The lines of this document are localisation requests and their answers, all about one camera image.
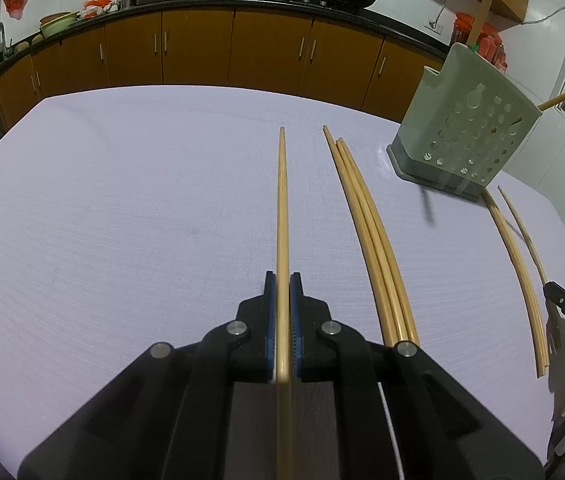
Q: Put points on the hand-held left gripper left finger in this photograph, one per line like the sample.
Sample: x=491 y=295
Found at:
x=270 y=320

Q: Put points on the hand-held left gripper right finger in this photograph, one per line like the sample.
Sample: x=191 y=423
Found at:
x=296 y=320

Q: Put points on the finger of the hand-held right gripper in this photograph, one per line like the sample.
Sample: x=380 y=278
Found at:
x=557 y=295

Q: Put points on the grey perforated utensil holder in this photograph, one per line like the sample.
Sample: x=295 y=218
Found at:
x=467 y=110

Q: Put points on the pale tablecloth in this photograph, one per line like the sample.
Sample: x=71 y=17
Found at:
x=112 y=210

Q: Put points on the red gift packages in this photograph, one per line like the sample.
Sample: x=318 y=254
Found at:
x=490 y=42

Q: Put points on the brown wooden base cabinets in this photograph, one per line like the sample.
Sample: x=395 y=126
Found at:
x=272 y=50

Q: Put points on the gas stove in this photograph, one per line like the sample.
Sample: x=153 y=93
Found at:
x=312 y=0

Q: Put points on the black kitchen countertop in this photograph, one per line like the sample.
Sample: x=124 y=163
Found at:
x=227 y=1

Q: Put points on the red and white plastic bags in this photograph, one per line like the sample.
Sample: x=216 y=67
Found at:
x=97 y=5

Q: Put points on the stacked green bowls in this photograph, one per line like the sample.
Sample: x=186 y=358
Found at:
x=60 y=25

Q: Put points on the metal faucet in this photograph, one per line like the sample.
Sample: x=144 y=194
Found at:
x=2 y=35

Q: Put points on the white wall outlet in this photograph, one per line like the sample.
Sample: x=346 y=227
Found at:
x=436 y=25

